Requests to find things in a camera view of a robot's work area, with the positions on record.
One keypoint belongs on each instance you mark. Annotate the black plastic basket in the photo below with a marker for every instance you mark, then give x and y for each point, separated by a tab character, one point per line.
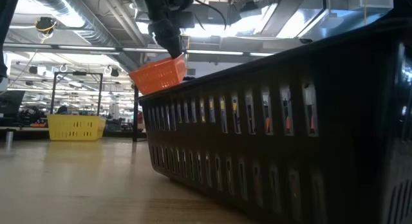
289	153

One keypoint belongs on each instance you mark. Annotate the black metal frame stand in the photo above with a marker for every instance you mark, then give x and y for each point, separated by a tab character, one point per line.
53	95

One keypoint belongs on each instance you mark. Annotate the black monitor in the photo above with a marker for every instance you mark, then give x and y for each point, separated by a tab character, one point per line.
11	103

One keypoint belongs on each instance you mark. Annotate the yellow plastic basket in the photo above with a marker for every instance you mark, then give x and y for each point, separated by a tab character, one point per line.
75	129

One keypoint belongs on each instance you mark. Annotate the black ceiling device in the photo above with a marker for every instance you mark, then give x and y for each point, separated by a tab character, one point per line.
45	25

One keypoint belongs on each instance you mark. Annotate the orange plastic basket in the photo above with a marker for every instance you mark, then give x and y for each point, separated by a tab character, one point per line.
154	77

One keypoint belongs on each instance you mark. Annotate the large silver vent duct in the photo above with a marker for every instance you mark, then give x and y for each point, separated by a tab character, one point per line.
309	21

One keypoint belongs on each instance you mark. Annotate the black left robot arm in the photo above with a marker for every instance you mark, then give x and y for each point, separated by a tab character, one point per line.
157	5

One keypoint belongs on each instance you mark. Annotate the long ceiling light fixture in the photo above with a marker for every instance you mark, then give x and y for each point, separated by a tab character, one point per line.
87	47

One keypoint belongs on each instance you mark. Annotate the black aluminium rig frame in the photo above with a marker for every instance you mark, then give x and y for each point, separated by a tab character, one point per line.
6	24

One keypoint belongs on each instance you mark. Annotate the small metal post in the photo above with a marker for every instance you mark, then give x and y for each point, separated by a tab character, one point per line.
9	138

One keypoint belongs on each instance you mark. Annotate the silver round ceiling duct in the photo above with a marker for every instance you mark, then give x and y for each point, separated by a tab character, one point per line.
80	21

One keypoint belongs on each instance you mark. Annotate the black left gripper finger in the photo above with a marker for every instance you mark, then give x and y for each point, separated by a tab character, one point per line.
169	45
177	47

